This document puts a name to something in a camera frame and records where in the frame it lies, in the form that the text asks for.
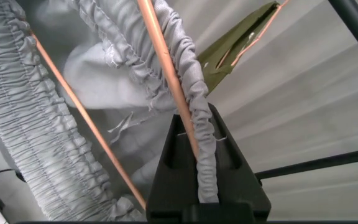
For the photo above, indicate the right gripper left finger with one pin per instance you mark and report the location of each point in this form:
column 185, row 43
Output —
column 172, row 180

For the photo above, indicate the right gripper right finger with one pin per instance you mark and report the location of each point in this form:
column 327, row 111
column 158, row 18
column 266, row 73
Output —
column 241, row 186

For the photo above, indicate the pink clothes hanger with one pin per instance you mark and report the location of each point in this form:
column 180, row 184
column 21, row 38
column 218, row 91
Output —
column 166, row 65
column 253, row 40

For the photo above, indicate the green printed t-shirt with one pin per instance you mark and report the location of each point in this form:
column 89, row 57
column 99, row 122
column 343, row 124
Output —
column 225, row 59

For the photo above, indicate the pale grey shorts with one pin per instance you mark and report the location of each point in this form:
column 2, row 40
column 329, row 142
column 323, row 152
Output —
column 42, row 109

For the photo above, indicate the black clothes rack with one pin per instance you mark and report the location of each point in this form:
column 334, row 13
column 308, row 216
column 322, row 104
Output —
column 353, row 21

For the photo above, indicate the white curtain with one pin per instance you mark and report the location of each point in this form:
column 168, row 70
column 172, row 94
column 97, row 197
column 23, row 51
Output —
column 306, row 93

